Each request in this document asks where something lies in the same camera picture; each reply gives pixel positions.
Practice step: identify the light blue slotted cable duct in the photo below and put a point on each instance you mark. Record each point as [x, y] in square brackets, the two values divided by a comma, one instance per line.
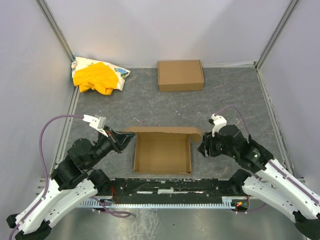
[176, 202]

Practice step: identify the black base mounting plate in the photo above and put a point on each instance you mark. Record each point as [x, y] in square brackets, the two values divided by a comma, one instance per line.
[139, 187]

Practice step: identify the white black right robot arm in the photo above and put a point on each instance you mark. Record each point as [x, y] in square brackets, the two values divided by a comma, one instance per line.
[266, 179]

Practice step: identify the left aluminium frame post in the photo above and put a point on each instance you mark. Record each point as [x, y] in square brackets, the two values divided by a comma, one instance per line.
[47, 13]

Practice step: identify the white patterned cloth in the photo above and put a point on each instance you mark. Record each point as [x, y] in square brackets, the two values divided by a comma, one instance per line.
[82, 62]

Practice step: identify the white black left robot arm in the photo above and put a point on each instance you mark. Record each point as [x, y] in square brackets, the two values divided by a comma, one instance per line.
[72, 182]

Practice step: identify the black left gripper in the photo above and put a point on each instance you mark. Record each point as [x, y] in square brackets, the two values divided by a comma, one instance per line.
[115, 141]

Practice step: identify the right aluminium floor rail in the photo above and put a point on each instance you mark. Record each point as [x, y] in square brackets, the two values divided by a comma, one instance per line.
[285, 156]

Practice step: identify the aluminium floor rail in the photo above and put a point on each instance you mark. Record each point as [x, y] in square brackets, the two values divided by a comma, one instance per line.
[68, 118]
[285, 156]

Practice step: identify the yellow cloth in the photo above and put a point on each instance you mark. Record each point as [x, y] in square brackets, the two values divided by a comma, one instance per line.
[98, 77]

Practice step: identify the right aluminium frame post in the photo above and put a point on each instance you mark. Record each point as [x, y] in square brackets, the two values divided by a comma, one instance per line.
[276, 33]

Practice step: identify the left aluminium floor rail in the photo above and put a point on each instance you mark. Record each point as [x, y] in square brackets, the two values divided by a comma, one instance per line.
[68, 118]

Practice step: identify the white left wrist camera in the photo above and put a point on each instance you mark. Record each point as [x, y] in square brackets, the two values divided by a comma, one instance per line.
[95, 122]

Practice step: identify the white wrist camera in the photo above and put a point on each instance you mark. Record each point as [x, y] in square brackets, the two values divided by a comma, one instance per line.
[217, 122]
[95, 122]

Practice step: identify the folded brown cardboard box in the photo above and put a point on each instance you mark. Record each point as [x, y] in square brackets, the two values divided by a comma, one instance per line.
[180, 75]

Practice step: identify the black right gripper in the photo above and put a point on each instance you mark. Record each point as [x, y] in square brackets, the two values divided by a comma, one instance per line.
[208, 144]

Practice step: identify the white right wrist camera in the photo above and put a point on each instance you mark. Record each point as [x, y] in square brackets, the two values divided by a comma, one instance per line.
[217, 122]

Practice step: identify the aluminium frame post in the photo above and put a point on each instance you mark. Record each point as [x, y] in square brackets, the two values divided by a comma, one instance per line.
[276, 33]
[47, 13]

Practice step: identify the brown cardboard box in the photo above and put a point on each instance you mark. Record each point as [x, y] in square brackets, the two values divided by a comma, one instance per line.
[164, 149]
[180, 75]

